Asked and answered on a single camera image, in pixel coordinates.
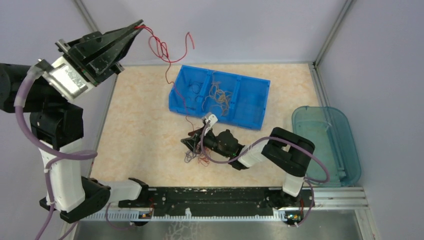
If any thin dark purple wire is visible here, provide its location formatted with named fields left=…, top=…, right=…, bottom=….
left=185, top=81, right=204, bottom=107

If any teal transparent plastic tray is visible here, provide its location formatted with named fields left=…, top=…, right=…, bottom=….
left=291, top=106, right=362, bottom=188

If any right aluminium corner post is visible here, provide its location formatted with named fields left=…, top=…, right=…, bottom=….
left=313, top=0, right=356, bottom=69

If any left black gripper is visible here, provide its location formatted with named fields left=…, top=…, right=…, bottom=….
left=53, top=18, right=145, bottom=86

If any left aluminium corner post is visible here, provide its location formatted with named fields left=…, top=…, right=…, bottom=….
left=71, top=0, right=108, bottom=33

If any blue three-compartment plastic bin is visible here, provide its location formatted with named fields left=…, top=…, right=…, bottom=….
left=168, top=65, right=271, bottom=130

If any coloured wire ball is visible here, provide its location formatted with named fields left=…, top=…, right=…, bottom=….
left=184, top=150, right=210, bottom=167

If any aluminium frame rail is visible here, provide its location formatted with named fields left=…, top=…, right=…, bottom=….
left=68, top=187, right=370, bottom=211

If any yellow wire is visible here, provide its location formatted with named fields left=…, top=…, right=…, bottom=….
left=202, top=71, right=234, bottom=117

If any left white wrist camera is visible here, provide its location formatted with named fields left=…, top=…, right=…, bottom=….
left=41, top=56, right=95, bottom=103

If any red wire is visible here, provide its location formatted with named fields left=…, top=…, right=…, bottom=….
left=134, top=25, right=201, bottom=133

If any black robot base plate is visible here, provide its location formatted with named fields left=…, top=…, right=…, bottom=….
left=118, top=187, right=312, bottom=217

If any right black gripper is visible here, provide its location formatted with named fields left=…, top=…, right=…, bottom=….
left=181, top=124, right=231, bottom=158

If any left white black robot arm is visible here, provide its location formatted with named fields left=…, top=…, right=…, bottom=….
left=0, top=20, right=150, bottom=223

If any aluminium corner post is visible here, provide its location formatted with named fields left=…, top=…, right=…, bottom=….
left=313, top=0, right=356, bottom=69
left=71, top=0, right=108, bottom=33

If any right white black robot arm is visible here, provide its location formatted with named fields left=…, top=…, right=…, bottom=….
left=181, top=127, right=316, bottom=206

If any white toothed cable duct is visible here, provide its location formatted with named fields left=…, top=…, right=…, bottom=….
left=79, top=209, right=289, bottom=222

